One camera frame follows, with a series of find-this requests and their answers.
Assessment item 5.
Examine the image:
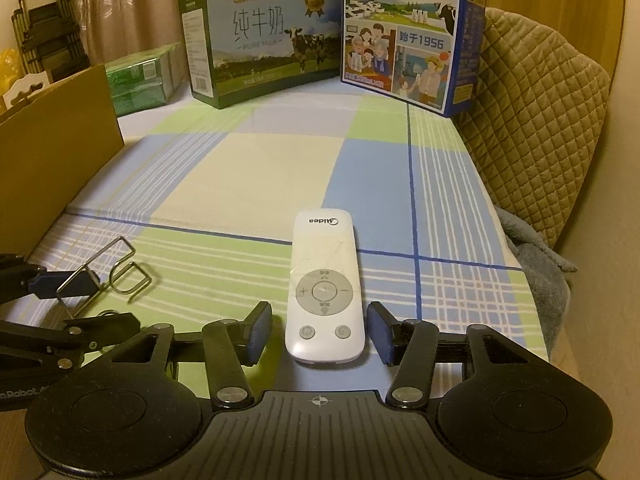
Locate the green milk carton box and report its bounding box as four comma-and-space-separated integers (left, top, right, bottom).
178, 0, 344, 110

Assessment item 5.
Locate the small cardboard box with handle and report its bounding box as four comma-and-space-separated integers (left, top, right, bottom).
2, 72, 51, 110

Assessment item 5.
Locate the checkered bed sheet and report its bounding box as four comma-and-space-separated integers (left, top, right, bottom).
32, 79, 546, 391

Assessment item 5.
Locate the quilted tan cushion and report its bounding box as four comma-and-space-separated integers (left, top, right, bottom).
454, 8, 611, 245

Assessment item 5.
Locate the black folding step ladder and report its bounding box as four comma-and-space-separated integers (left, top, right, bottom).
11, 0, 90, 82

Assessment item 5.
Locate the yellow plastic bag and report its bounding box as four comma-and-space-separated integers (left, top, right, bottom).
0, 48, 24, 96

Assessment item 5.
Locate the blue milk carton box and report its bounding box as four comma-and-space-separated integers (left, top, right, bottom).
341, 0, 487, 117

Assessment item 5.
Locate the metal wire puzzle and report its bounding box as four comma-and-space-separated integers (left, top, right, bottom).
54, 235, 153, 318

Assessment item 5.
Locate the white Midea remote control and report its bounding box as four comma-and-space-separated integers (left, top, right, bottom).
285, 208, 366, 364

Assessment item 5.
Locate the brown cardboard box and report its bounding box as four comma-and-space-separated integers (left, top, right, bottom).
0, 65, 124, 257

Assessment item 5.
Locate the grey blanket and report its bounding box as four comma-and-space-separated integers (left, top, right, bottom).
496, 208, 577, 354

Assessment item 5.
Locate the green packaged carton stack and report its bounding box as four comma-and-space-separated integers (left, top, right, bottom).
104, 42, 188, 117

